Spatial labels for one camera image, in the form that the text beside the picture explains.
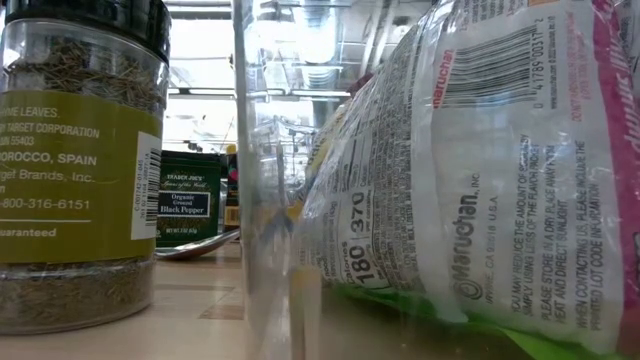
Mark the black-lid thyme jar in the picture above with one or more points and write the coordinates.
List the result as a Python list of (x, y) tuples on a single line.
[(75, 175)]

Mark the green black pepper tin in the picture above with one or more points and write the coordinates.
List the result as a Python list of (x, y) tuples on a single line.
[(187, 200)]

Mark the silver metal spoon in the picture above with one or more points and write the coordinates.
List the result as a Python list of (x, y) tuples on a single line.
[(195, 247)]

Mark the pink and green ramen packet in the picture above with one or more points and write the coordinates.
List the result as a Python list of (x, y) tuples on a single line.
[(500, 200)]

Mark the clear plastic bin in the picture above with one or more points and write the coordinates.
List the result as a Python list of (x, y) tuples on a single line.
[(265, 200)]

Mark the yellow-lid dark spice jar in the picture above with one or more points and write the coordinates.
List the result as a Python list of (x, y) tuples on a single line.
[(231, 190)]

